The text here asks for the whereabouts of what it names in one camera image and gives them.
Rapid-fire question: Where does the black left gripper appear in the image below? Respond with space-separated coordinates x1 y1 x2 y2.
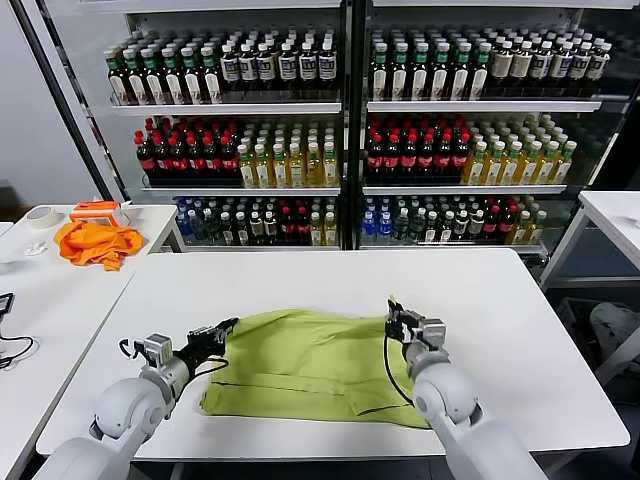
174 316 241 376

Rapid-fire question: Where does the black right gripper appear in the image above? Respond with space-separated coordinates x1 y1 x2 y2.
385 296 419 347

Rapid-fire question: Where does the light green t-shirt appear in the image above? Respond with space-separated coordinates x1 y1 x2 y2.
199 308 431 430

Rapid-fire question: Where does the large white work table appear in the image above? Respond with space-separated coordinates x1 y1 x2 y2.
36 248 631 480

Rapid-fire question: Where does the white cabinet shelf board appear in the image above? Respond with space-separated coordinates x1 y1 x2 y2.
362 185 568 197
358 244 549 255
111 102 343 118
183 244 341 252
141 187 342 198
366 101 603 115

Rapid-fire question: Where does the cola bottle red cap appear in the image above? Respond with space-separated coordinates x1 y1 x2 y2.
135 131 156 181
401 133 419 180
498 205 518 241
187 134 207 181
482 205 500 241
451 133 472 180
366 133 385 180
417 133 437 180
435 133 454 180
169 135 190 181
383 133 403 180
295 207 311 246
279 207 296 246
220 135 240 181
203 135 223 181
152 133 173 181

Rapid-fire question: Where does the crumpled orange cloth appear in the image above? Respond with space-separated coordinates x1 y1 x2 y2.
54 221 145 272

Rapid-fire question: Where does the orange and white box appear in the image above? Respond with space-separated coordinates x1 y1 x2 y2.
69 200 132 229

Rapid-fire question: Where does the white side table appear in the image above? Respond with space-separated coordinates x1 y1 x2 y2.
537 191 640 389
0 203 188 480

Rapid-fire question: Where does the black plastic crate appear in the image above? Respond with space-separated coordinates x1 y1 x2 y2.
556 298 640 374

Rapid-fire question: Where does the beige tape roll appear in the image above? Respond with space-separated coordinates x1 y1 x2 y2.
26 206 63 231

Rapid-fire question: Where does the grey bag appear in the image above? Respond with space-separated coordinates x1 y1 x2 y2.
588 302 640 364

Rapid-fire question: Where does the dark bottle green cap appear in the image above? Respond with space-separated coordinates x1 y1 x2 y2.
431 43 451 103
123 49 149 107
410 43 430 103
106 49 131 107
181 47 205 106
201 46 224 105
162 47 187 106
450 43 472 103
369 43 390 103
470 43 493 103
142 48 168 106
390 43 410 103

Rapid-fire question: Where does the dark bottle blue label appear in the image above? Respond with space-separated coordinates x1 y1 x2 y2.
570 43 594 91
317 42 338 93
551 42 574 91
277 43 299 93
238 44 259 94
220 44 241 94
256 43 278 94
531 42 554 91
587 43 613 91
297 43 318 93

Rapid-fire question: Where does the dark bottle beige label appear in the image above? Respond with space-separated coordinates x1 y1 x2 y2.
491 42 515 91
511 42 534 91

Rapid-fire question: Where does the black framed glass door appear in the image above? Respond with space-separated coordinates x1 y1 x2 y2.
8 0 133 204
583 0 640 201

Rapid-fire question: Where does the white beverage cabinet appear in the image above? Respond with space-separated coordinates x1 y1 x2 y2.
351 0 618 259
111 0 350 254

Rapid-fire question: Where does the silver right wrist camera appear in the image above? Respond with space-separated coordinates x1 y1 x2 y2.
409 317 447 359

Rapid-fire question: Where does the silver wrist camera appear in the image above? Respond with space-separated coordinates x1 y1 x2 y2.
409 317 447 359
142 333 175 371

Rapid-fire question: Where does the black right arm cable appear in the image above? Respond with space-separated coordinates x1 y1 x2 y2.
382 334 419 409

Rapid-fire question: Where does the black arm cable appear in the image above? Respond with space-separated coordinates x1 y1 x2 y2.
118 338 146 362
382 334 419 409

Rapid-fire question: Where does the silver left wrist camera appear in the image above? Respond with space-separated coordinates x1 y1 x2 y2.
142 333 175 371

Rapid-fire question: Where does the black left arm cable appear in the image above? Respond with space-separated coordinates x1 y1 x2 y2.
118 338 146 362

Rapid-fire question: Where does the thin black table cable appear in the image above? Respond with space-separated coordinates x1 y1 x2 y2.
0 312 39 372

